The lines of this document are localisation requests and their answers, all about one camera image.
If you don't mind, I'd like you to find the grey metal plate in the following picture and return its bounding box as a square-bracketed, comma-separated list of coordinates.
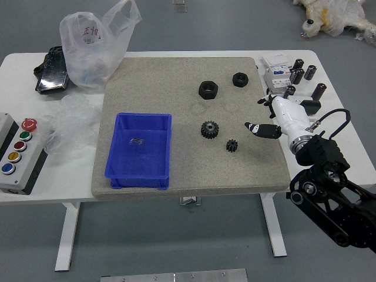
[100, 268, 248, 282]

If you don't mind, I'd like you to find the red emergency stop button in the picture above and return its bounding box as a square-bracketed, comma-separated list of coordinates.
[21, 117, 38, 132]

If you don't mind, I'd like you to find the white table leg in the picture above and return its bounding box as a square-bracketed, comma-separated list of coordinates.
[260, 193, 288, 258]
[54, 202, 82, 271]

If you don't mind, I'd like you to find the plush toy in plastic wrap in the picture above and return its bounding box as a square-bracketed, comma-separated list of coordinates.
[293, 0, 376, 46]

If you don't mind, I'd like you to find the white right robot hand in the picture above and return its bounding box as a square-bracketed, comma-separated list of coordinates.
[244, 94, 314, 142]

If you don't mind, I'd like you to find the white plastic bag red print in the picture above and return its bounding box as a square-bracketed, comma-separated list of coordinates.
[59, 0, 142, 94]

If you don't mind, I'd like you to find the big black nut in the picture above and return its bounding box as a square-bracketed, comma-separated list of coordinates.
[197, 80, 219, 100]

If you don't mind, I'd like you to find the black plastic tray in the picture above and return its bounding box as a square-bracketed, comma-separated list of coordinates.
[33, 45, 71, 95]

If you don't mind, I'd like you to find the metal bracket under table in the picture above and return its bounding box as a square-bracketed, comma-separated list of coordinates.
[179, 196, 203, 206]

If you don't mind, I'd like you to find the clear crumpled plastic bag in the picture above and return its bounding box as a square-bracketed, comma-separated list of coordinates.
[41, 93, 103, 155]

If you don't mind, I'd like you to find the grey button control box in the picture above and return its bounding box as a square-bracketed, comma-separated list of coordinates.
[0, 113, 49, 196]

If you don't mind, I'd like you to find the white circuit breaker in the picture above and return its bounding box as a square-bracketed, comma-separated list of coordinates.
[261, 54, 294, 95]

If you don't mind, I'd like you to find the metal floor fixture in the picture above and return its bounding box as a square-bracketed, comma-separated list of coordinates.
[172, 0, 189, 13]

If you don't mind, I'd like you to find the grey-brown mat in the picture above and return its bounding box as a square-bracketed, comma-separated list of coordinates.
[90, 56, 291, 202]

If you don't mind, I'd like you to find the blue plastic box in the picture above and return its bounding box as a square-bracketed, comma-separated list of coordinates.
[105, 112, 173, 191]

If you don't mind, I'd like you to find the small black nut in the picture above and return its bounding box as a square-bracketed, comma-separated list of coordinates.
[232, 72, 250, 88]

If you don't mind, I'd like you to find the black plug adapter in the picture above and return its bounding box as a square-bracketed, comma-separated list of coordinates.
[299, 99, 322, 116]

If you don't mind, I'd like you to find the big black gear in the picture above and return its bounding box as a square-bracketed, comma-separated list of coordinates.
[200, 120, 220, 140]

